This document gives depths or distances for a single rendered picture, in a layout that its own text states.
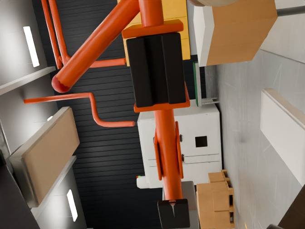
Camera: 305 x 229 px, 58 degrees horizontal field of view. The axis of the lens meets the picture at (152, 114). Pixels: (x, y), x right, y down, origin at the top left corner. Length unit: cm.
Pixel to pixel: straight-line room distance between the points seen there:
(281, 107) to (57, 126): 13
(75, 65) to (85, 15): 1096
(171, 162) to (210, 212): 752
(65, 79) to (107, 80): 1102
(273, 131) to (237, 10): 156
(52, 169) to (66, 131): 3
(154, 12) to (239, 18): 144
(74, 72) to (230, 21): 142
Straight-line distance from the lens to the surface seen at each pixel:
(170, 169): 33
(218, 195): 750
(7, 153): 645
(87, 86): 1157
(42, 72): 1078
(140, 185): 927
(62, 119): 18
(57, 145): 18
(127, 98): 1139
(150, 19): 28
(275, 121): 17
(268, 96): 18
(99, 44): 31
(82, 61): 32
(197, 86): 784
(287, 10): 213
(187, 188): 40
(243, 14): 172
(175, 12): 759
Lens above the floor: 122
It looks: 5 degrees up
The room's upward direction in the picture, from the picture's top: 96 degrees counter-clockwise
